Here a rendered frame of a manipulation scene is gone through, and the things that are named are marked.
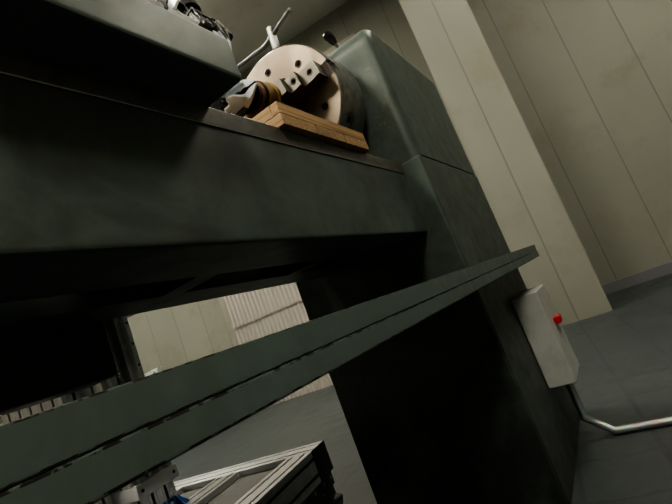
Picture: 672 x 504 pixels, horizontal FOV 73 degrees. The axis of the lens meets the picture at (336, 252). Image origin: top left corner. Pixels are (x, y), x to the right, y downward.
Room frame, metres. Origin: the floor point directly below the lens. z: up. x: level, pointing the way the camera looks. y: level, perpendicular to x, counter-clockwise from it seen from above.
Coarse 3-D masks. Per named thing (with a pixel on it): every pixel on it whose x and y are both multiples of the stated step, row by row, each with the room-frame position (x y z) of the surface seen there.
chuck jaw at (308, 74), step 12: (312, 60) 0.95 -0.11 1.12; (300, 72) 0.97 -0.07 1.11; (312, 72) 0.96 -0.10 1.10; (324, 72) 0.98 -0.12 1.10; (276, 84) 0.96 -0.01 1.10; (288, 84) 0.97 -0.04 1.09; (300, 84) 0.95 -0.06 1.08; (312, 84) 0.98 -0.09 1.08; (288, 96) 0.97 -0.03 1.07; (300, 96) 1.00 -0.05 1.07
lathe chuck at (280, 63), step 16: (288, 48) 1.02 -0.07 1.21; (304, 48) 1.00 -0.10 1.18; (256, 64) 1.07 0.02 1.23; (272, 64) 1.04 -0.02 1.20; (288, 64) 1.02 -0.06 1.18; (304, 64) 1.01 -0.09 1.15; (320, 64) 0.99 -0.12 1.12; (336, 64) 1.02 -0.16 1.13; (256, 80) 1.07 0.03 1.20; (272, 80) 1.05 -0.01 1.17; (336, 80) 0.98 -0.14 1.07; (352, 80) 1.05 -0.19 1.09; (320, 96) 1.00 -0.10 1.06; (336, 96) 0.98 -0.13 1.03; (352, 96) 1.03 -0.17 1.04; (320, 112) 1.01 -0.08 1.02; (336, 112) 0.99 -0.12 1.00; (352, 112) 1.03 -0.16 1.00; (352, 128) 1.05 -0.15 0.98
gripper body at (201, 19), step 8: (192, 0) 1.14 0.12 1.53; (176, 8) 1.11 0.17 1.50; (184, 8) 1.13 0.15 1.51; (192, 8) 1.09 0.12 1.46; (200, 8) 1.16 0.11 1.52; (192, 16) 1.10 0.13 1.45; (200, 16) 1.09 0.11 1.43; (208, 16) 1.14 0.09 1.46; (200, 24) 1.10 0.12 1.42; (208, 24) 1.11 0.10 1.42
